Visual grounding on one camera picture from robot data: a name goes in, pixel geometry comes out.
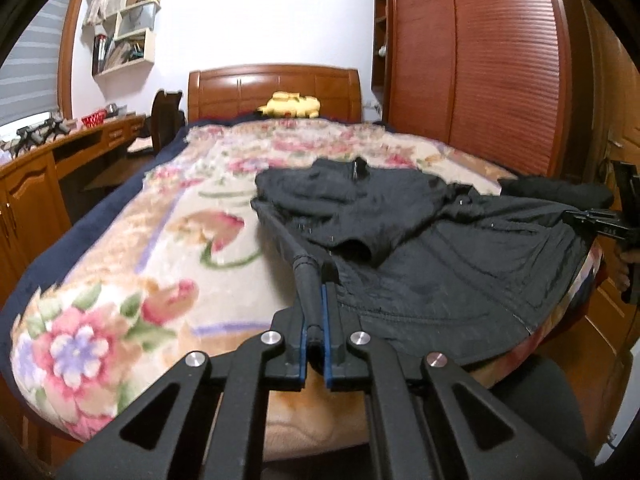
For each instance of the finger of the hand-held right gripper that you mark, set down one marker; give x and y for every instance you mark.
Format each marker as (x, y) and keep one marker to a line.
(625, 180)
(595, 222)

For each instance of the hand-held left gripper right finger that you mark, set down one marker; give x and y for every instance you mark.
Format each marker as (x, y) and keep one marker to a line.
(326, 350)

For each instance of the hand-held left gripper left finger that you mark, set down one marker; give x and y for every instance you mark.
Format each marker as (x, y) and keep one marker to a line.
(301, 360)

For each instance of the black zip jacket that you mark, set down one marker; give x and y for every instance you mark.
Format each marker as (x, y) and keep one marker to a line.
(450, 270)

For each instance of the person's right hand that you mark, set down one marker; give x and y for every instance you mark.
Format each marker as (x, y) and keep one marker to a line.
(621, 270)

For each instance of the black puffer coat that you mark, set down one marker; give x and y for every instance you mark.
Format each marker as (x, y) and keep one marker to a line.
(550, 192)

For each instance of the floral blanket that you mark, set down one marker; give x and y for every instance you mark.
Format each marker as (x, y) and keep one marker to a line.
(150, 260)

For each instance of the wooden louvered wardrobe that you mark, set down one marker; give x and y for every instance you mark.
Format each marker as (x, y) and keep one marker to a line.
(475, 60)

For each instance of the yellow plush toy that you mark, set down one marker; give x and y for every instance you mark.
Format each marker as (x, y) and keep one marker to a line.
(292, 105)

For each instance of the dark wooden chair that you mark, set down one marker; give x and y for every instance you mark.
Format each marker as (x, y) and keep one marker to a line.
(167, 120)

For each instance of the wooden bed headboard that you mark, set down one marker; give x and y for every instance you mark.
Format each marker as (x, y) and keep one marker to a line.
(225, 90)

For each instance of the wooden open shelf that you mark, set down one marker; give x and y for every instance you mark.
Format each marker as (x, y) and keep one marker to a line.
(379, 35)

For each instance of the silver pot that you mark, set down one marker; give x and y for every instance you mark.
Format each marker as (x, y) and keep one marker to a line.
(113, 109)

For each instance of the red basket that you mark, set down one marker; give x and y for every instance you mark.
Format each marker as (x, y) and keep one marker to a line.
(94, 119)

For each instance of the wooden desk with cabinets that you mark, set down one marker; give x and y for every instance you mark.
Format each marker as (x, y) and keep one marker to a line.
(35, 180)

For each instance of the grey window blind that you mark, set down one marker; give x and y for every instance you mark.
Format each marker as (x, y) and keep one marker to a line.
(30, 70)

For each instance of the white wall shelf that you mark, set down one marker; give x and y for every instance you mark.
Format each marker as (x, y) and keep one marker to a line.
(147, 50)

